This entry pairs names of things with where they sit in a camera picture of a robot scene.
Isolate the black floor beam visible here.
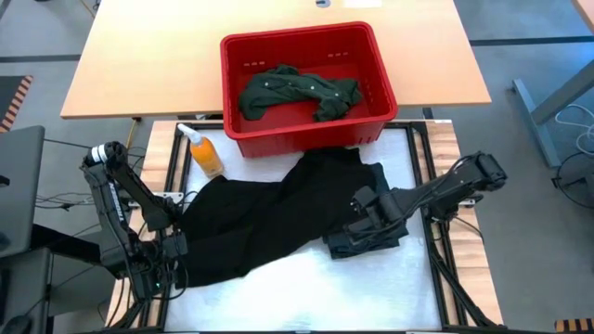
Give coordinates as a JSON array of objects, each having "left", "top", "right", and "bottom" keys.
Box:
[{"left": 30, "top": 225, "right": 106, "bottom": 265}]

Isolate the dark green garment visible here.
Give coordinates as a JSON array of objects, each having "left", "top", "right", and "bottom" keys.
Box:
[{"left": 238, "top": 64, "right": 363, "bottom": 123}]

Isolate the dark grey garment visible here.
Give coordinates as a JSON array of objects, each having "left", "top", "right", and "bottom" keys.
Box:
[{"left": 322, "top": 161, "right": 410, "bottom": 254}]

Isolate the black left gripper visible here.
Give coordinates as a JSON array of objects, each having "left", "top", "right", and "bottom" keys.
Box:
[{"left": 132, "top": 231, "right": 190, "bottom": 302}]

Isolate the black garment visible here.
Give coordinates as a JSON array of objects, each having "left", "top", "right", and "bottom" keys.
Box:
[{"left": 177, "top": 146, "right": 378, "bottom": 289}]

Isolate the white table mat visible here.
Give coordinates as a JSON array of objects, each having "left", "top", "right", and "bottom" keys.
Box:
[{"left": 164, "top": 127, "right": 443, "bottom": 331}]

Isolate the orange black striped block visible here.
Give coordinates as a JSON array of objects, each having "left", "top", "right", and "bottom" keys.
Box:
[{"left": 554, "top": 317, "right": 594, "bottom": 334}]

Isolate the yellow cable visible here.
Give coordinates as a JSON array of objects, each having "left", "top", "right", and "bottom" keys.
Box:
[{"left": 122, "top": 118, "right": 140, "bottom": 149}]

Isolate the light wooden desk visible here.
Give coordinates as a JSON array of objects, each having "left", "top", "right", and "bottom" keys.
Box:
[{"left": 58, "top": 0, "right": 493, "bottom": 121}]

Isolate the dark grey chair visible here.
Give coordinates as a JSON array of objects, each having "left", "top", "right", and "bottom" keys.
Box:
[{"left": 0, "top": 125, "right": 52, "bottom": 334}]

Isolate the grey desk leg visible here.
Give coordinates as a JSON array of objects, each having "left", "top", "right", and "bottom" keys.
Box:
[{"left": 511, "top": 58, "right": 594, "bottom": 168}]

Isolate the orange black striped mat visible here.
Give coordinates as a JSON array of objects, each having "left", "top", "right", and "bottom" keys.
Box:
[{"left": 0, "top": 75, "right": 33, "bottom": 135}]

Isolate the white metal bracket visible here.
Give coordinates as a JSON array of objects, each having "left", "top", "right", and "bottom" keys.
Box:
[{"left": 155, "top": 191, "right": 186, "bottom": 206}]

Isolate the white cable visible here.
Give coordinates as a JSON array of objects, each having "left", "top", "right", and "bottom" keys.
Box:
[{"left": 554, "top": 102, "right": 594, "bottom": 157}]

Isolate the black aluminium frame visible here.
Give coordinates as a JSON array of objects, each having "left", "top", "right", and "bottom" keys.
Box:
[{"left": 90, "top": 119, "right": 511, "bottom": 334}]

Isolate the red plastic laundry bin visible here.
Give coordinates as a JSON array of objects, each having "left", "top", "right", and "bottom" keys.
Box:
[{"left": 219, "top": 20, "right": 399, "bottom": 159}]

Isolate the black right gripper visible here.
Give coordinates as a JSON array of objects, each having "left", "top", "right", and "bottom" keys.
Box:
[{"left": 345, "top": 184, "right": 412, "bottom": 245}]

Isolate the orange spray bottle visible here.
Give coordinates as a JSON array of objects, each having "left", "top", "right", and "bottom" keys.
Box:
[{"left": 177, "top": 122, "right": 226, "bottom": 178}]

